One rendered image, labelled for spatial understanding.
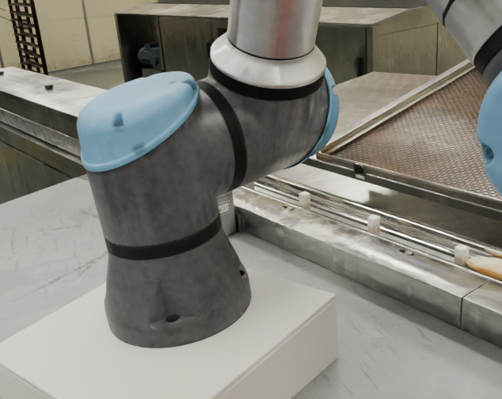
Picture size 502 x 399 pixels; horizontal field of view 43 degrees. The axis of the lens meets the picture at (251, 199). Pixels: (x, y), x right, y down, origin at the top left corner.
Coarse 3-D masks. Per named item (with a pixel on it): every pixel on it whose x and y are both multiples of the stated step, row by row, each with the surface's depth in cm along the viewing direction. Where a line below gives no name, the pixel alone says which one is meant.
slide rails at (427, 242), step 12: (276, 192) 105; (288, 192) 104; (312, 204) 98; (324, 204) 98; (348, 216) 93; (360, 216) 93; (384, 228) 88; (396, 228) 88; (408, 240) 85; (420, 240) 84; (432, 240) 84; (444, 252) 80; (456, 264) 77
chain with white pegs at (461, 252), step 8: (248, 184) 108; (304, 192) 98; (304, 200) 97; (328, 216) 96; (376, 216) 87; (368, 224) 88; (376, 224) 87; (376, 232) 88; (456, 248) 77; (464, 248) 76; (456, 256) 77; (464, 256) 77; (464, 264) 77
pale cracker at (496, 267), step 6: (474, 258) 77; (480, 258) 76; (486, 258) 76; (492, 258) 76; (498, 258) 76; (468, 264) 76; (474, 264) 75; (480, 264) 75; (486, 264) 74; (492, 264) 74; (498, 264) 74; (480, 270) 75; (486, 270) 74; (492, 270) 73; (498, 270) 73; (492, 276) 73; (498, 276) 73
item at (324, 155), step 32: (416, 96) 120; (448, 96) 119; (480, 96) 116; (384, 128) 112; (448, 128) 107; (320, 160) 107; (416, 160) 99; (480, 160) 95; (448, 192) 88; (480, 192) 87
